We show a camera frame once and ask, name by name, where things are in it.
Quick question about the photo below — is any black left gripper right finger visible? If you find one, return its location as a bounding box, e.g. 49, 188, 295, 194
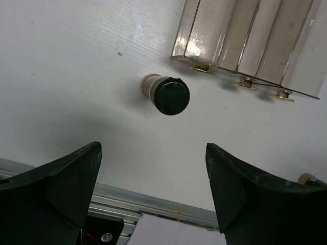
205, 143, 326, 244

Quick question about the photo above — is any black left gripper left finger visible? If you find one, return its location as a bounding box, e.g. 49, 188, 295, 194
1, 142, 102, 244

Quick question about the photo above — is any black-cap labelled spice bottle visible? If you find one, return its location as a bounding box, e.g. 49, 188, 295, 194
140, 73, 191, 116

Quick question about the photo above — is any aluminium table rail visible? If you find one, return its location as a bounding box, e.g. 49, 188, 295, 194
1, 159, 225, 244

